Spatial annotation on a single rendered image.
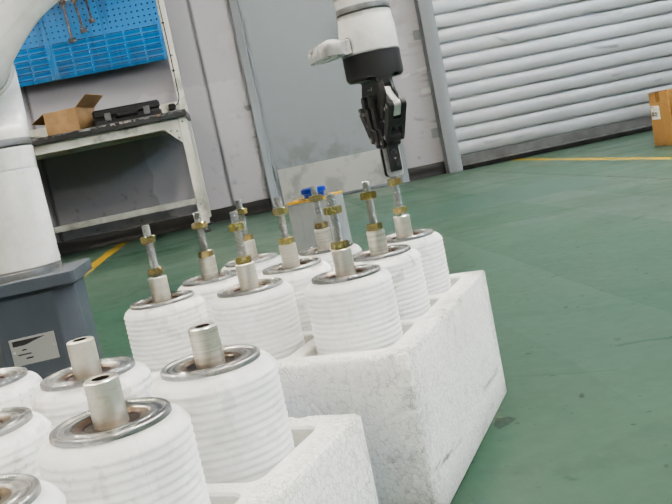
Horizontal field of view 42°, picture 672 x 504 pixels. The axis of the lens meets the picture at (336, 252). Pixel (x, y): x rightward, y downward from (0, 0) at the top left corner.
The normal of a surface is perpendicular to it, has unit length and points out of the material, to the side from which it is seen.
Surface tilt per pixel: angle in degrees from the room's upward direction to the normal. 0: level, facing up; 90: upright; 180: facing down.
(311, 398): 90
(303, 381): 90
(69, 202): 90
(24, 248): 90
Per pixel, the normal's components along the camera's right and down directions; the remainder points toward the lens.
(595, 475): -0.20, -0.97
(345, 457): 0.90, -0.13
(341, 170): 0.12, 0.11
